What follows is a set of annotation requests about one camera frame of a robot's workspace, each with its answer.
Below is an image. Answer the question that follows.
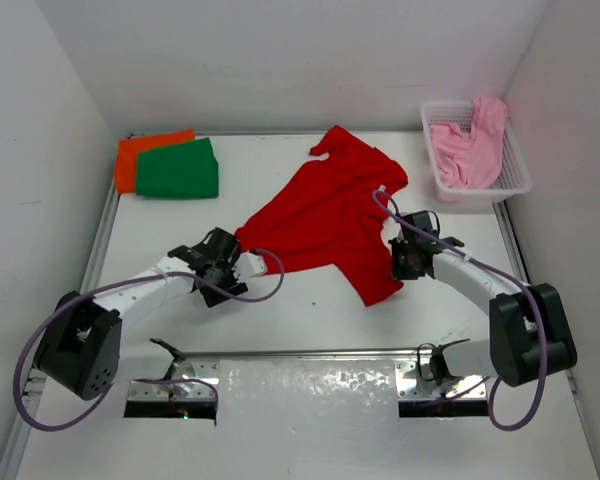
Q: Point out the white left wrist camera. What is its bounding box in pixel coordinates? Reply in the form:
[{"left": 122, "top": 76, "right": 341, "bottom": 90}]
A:
[{"left": 235, "top": 252, "right": 268, "bottom": 279}]

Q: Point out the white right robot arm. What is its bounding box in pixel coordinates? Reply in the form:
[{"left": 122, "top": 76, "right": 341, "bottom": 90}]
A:
[{"left": 389, "top": 211, "right": 577, "bottom": 387}]

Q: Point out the red t shirt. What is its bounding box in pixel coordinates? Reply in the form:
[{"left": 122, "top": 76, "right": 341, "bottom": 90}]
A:
[{"left": 235, "top": 126, "right": 408, "bottom": 306}]

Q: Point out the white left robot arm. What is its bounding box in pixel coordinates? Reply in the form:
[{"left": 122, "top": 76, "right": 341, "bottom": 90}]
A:
[{"left": 33, "top": 228, "right": 247, "bottom": 400}]

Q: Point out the green t shirt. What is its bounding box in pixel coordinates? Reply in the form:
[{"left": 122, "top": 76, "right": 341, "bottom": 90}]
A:
[{"left": 136, "top": 138, "right": 219, "bottom": 200}]

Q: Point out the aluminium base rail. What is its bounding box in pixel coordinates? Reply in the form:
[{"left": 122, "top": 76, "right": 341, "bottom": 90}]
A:
[{"left": 24, "top": 344, "right": 491, "bottom": 401}]

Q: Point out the pink t shirt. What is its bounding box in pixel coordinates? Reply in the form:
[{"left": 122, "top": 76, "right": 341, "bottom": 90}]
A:
[{"left": 429, "top": 96, "right": 508, "bottom": 189}]

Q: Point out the white plastic bin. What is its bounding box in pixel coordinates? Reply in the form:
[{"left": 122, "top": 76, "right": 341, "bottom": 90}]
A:
[{"left": 420, "top": 100, "right": 532, "bottom": 205}]

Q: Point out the orange t shirt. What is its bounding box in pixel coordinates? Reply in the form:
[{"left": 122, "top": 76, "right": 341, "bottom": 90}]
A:
[{"left": 114, "top": 129, "right": 195, "bottom": 194}]

